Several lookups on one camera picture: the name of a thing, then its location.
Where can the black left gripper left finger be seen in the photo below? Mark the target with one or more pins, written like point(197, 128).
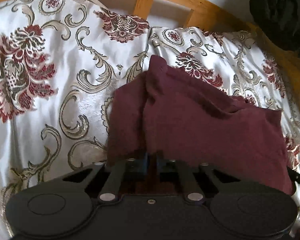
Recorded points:
point(127, 177)

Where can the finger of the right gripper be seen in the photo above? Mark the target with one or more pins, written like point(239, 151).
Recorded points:
point(294, 176)

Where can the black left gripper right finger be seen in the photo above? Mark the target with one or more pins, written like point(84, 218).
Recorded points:
point(175, 178)

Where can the maroon knit garment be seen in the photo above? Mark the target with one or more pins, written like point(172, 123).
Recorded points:
point(165, 111)

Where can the white floral satin bedspread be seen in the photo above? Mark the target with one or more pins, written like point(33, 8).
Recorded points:
point(61, 60)

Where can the black bag on bed frame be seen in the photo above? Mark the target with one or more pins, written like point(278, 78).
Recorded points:
point(279, 20)

